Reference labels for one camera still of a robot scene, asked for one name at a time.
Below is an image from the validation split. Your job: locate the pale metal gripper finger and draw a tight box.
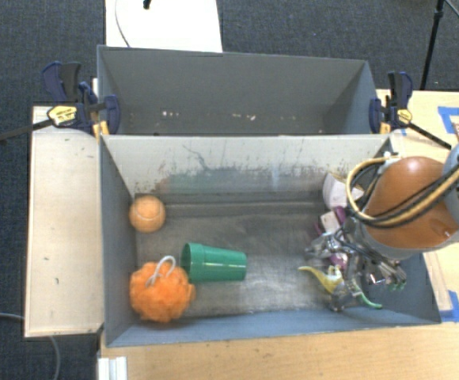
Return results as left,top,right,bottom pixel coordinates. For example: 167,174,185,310
330,278,360,314
303,232,348,260

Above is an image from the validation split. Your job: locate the yellow and green toy dinosaur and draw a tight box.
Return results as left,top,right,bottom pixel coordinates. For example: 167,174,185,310
298,264,384,311

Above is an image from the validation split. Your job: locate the white and purple spray bottle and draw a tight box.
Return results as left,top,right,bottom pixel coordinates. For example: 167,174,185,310
312,172,368,267

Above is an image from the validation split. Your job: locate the green plastic cup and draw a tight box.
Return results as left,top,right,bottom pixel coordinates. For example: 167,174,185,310
180,242,248,285

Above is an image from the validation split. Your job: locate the grey metal bin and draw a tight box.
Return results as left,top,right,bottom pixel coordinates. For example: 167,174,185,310
96,44,442,348

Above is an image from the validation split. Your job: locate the orange bath pouf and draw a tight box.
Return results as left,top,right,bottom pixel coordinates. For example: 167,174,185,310
128,255,197,324

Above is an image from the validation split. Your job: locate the orange ball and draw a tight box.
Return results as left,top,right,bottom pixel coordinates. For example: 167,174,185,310
128,195,167,234

